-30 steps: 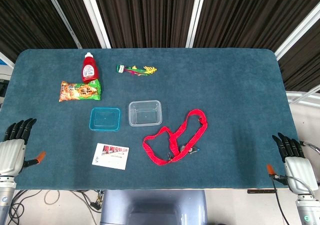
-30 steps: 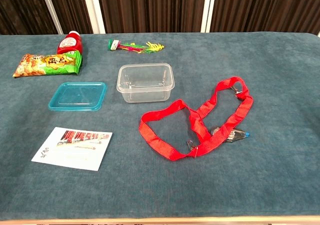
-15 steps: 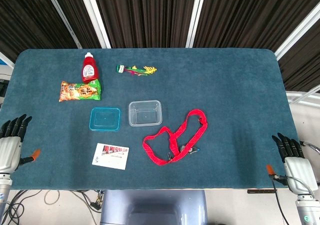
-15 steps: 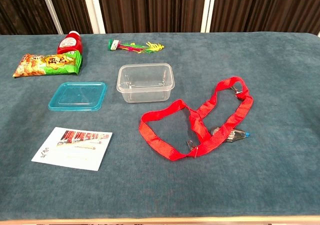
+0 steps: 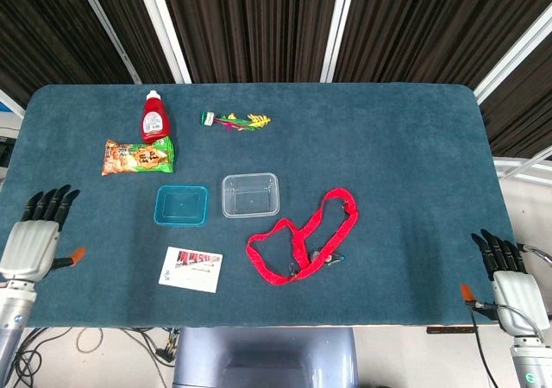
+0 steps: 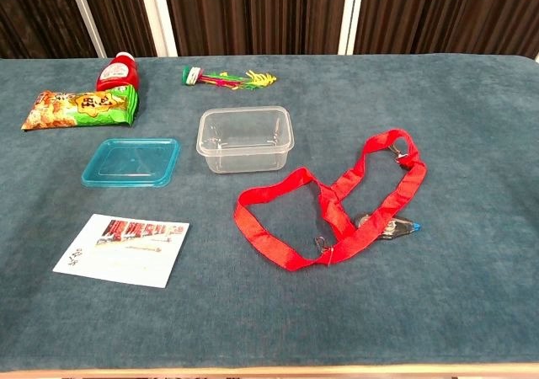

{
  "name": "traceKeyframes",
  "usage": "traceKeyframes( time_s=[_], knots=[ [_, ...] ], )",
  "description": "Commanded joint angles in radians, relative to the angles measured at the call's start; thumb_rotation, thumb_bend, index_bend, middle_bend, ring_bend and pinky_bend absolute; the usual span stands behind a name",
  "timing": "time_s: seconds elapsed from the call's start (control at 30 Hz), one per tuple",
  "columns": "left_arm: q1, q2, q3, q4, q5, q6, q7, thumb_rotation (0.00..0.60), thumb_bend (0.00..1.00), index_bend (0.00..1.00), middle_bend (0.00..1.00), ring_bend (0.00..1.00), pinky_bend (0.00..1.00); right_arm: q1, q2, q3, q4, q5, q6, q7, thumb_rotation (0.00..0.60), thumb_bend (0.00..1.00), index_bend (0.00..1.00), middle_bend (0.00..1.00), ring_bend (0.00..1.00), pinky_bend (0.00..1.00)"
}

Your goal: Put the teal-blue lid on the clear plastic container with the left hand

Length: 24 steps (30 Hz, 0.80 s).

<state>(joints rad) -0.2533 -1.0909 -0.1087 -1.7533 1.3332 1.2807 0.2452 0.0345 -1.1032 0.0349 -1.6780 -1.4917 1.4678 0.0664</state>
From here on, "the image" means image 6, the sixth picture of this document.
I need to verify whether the clear plastic container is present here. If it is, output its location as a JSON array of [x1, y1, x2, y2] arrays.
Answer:
[[196, 105, 296, 175]]

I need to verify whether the blue plastic lid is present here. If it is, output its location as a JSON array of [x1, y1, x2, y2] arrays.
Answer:
[[81, 137, 182, 189]]

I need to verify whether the colourful plastic picks bundle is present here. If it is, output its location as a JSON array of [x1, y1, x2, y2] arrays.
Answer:
[[181, 65, 279, 90]]

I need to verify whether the teal table cloth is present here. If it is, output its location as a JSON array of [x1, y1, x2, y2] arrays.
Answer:
[[0, 52, 539, 371]]

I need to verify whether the dark brown pleated curtain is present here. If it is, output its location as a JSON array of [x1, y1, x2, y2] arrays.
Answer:
[[0, 0, 539, 60]]

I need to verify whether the white card with red print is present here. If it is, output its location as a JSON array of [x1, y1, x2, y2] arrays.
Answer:
[[52, 213, 190, 289]]

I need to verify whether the red ketchup bottle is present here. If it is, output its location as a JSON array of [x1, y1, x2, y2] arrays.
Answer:
[[95, 51, 141, 93]]

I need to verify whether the green orange snack bag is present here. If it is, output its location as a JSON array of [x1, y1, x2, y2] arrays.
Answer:
[[20, 85, 140, 132]]

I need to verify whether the red lanyard strap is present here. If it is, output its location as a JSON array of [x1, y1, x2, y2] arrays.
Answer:
[[233, 128, 428, 272]]

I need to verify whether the white wall pillar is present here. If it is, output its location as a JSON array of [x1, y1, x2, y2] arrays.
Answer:
[[136, 0, 179, 57], [337, 0, 366, 56]]

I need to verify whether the thin white grey post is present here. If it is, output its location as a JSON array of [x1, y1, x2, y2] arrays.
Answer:
[[65, 0, 107, 58]]

